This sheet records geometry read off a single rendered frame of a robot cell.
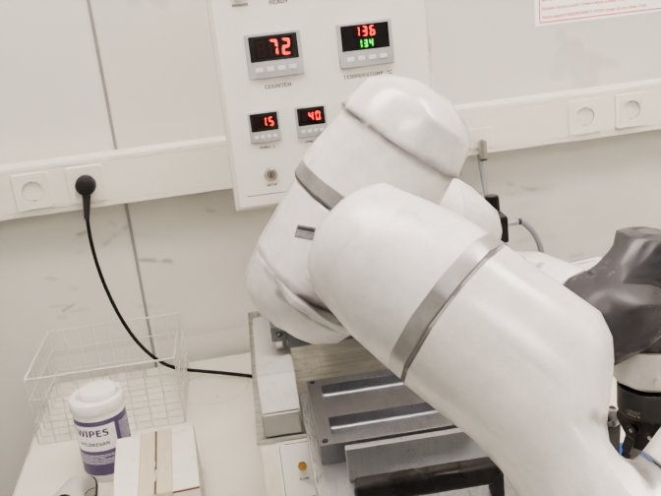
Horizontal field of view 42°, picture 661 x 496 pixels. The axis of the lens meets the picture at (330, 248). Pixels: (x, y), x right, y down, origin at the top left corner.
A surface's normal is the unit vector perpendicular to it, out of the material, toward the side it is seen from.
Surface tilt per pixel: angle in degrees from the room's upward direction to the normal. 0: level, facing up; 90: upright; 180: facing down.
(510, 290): 42
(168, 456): 1
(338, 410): 0
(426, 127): 78
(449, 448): 90
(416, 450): 90
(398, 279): 64
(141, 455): 1
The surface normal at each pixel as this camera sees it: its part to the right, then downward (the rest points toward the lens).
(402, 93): 0.21, -0.71
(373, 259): -0.43, -0.19
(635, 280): 0.35, -0.25
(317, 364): -0.11, -0.95
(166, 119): 0.15, 0.29
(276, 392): 0.00, -0.53
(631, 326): 0.47, 0.21
